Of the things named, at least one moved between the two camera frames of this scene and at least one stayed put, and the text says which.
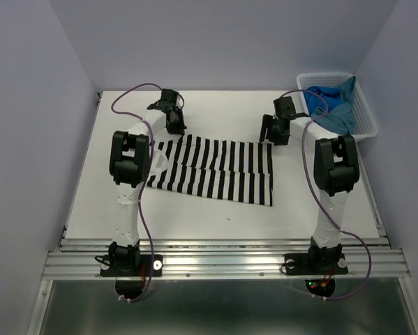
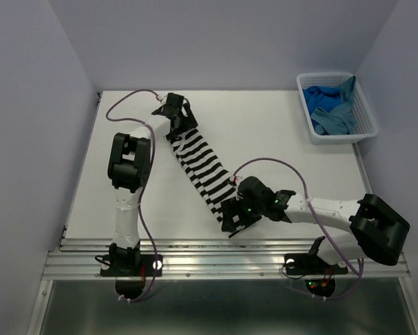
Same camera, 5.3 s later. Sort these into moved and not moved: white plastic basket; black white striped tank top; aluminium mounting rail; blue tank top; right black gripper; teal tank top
Moved: right black gripper; black white striped tank top
Not moved: blue tank top; teal tank top; white plastic basket; aluminium mounting rail
